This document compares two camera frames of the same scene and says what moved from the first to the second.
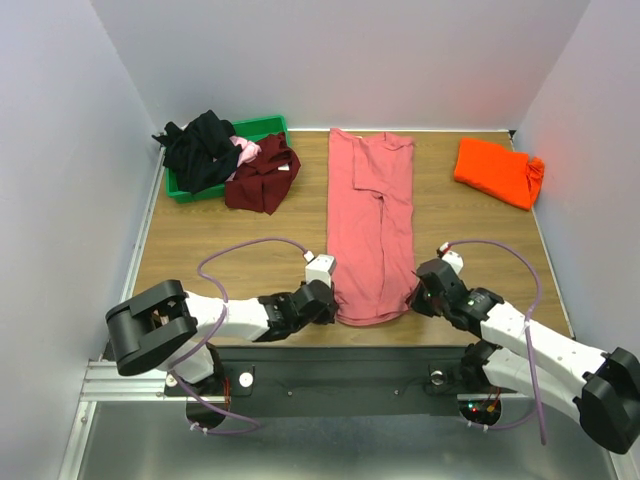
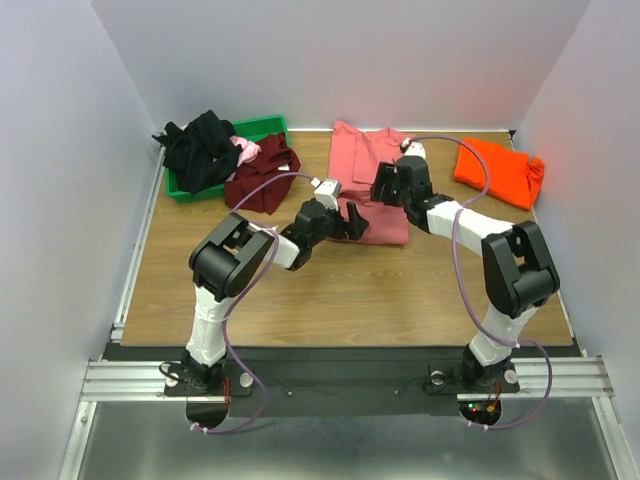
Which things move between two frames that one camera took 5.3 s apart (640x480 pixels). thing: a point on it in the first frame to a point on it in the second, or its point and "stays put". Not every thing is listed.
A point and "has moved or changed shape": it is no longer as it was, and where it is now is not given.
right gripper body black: x=420 y=300 to x=388 y=185
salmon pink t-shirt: x=371 y=224 has moved or changed shape
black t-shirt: x=201 y=153 stays put
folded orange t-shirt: x=511 y=176 stays put
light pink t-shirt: x=249 y=150 stays put
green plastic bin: x=254 y=130 stays put
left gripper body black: x=322 y=318 to x=332 y=227
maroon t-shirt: x=260 y=184 stays put
